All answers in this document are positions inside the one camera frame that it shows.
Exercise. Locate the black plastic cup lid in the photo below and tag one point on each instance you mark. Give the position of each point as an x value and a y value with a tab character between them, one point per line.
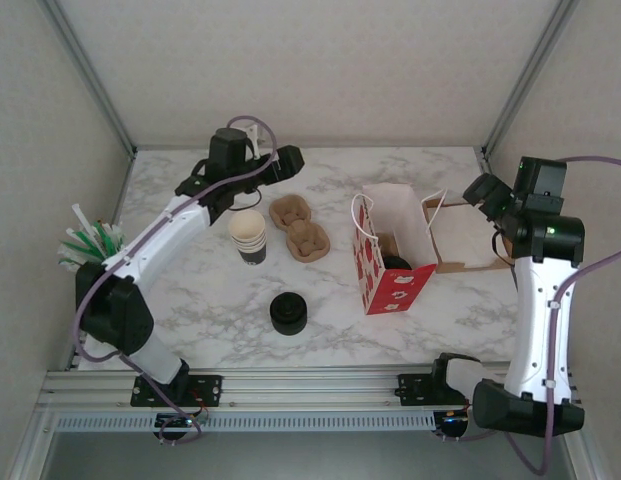
397	263

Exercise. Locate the red white paper bag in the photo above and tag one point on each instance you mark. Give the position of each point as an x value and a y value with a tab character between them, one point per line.
395	290

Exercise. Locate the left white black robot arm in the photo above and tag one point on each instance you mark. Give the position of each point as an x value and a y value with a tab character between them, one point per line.
160	235

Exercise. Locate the brown pulp cup carrier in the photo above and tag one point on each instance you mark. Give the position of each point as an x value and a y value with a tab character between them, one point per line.
300	235

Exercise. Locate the brown cardboard tray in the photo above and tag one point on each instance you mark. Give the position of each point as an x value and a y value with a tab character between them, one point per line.
465	269

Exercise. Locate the stack of black lids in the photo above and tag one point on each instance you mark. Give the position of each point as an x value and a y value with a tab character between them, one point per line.
287	312

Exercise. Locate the green white wrapped straw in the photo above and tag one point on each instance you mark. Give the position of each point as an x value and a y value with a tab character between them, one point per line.
110	239
82	240
72	250

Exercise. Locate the brown wooden stirrer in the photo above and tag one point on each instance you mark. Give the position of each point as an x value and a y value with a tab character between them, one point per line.
96	222

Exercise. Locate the white paper wrapped straw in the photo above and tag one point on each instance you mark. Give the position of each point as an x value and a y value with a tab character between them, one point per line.
82	222

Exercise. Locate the small controller board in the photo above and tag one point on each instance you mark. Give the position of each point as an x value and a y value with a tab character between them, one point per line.
452	422
175	422

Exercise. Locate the aluminium frame post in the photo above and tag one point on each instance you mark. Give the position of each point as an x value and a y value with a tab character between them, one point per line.
91	75
529	75

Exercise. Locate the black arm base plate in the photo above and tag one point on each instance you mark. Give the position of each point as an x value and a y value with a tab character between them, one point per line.
210	387
415	387

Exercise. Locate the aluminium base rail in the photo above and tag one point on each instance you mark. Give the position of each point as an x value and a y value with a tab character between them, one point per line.
310	387

